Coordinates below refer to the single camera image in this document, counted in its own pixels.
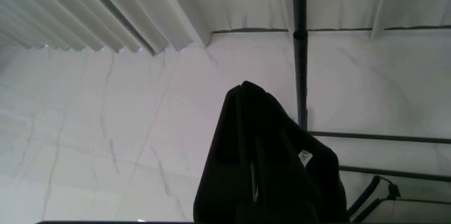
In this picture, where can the black garment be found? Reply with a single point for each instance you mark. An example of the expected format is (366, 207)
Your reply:
(282, 146)

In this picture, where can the black clothes rack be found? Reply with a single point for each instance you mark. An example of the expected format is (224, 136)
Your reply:
(299, 76)

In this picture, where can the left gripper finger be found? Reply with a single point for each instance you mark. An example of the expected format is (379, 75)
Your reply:
(222, 181)

